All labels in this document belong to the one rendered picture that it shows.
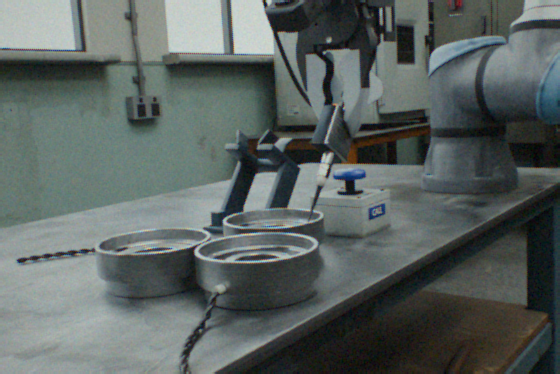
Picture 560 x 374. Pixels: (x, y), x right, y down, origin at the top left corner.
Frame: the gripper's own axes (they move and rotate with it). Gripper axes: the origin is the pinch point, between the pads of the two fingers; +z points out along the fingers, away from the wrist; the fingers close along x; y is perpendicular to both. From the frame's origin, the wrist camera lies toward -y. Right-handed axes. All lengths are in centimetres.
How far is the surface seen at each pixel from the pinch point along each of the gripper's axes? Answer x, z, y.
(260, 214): 7.1, 9.4, -5.5
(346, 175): 1.9, 6.2, 4.1
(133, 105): 164, -2, 102
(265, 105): 172, 2, 190
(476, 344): 1, 38, 37
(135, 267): 4.0, 10.1, -25.4
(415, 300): 19, 38, 52
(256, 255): -2.4, 10.3, -17.2
